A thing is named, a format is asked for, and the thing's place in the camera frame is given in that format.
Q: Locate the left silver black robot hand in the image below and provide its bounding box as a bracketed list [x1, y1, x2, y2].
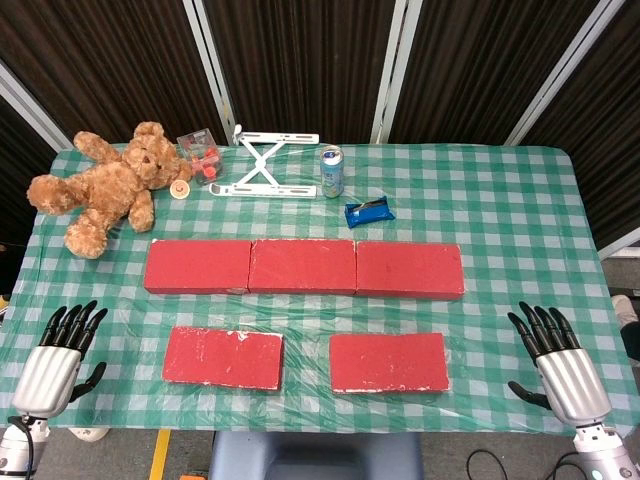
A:
[10, 299, 109, 419]

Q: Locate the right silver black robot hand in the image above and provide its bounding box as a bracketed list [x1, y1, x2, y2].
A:
[507, 301, 614, 429]

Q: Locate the red brick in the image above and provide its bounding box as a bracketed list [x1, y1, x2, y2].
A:
[162, 325, 285, 391]
[353, 241, 466, 301]
[143, 238, 253, 296]
[247, 238, 357, 296]
[328, 332, 451, 395]

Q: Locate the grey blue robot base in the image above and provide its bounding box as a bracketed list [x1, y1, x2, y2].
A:
[208, 430, 425, 480]

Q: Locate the white shoe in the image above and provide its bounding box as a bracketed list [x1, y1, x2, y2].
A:
[611, 294, 640, 329]
[67, 426, 110, 444]

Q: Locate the green white checked tablecloth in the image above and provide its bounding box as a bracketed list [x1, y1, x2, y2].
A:
[0, 143, 640, 434]

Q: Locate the brown teddy bear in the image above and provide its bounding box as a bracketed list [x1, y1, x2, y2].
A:
[27, 121, 194, 260]

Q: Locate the blue snack packet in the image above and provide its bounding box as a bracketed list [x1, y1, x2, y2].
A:
[344, 197, 396, 230]

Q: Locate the clear box with orange caps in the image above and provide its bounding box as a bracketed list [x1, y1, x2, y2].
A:
[176, 128, 221, 187]

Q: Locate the white folding stand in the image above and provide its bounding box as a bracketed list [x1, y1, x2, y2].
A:
[208, 130, 321, 199]

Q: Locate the light blue drink can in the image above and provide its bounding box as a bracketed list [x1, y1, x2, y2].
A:
[320, 145, 346, 199]

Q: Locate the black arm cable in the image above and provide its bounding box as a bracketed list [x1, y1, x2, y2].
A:
[6, 416, 37, 477]

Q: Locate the black floor cable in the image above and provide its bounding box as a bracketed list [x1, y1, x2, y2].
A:
[466, 448, 581, 480]

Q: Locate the dark partition screen white frame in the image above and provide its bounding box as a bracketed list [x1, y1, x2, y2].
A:
[0, 0, 640, 261]

